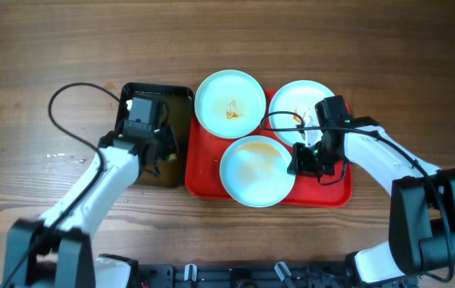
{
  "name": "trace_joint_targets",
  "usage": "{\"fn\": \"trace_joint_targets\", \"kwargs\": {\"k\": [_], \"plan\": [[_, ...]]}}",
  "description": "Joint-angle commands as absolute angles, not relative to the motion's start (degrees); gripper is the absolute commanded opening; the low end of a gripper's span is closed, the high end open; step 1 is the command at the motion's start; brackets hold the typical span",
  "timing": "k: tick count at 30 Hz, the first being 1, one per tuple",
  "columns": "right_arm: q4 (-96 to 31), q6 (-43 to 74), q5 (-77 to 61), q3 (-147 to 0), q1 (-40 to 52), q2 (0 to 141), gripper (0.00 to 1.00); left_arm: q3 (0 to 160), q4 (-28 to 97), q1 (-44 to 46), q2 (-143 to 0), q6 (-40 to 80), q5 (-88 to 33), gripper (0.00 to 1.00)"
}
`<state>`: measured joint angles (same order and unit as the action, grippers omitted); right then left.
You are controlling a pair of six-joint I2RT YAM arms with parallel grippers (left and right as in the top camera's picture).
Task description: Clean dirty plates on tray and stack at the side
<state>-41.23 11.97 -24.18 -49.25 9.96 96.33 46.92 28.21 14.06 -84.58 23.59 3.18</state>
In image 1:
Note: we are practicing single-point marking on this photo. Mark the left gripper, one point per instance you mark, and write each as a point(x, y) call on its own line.
point(169, 144)

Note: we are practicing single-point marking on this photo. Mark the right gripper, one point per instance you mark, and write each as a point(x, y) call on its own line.
point(301, 165)

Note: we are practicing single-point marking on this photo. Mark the white plate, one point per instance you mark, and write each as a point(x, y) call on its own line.
point(230, 104)
point(253, 171)
point(299, 97)

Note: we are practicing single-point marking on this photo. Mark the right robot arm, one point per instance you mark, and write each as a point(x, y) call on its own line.
point(421, 239)

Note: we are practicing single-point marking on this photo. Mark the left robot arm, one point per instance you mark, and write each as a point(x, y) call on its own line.
point(55, 249)

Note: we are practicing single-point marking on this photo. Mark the black water tray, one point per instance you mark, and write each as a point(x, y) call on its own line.
point(178, 111)

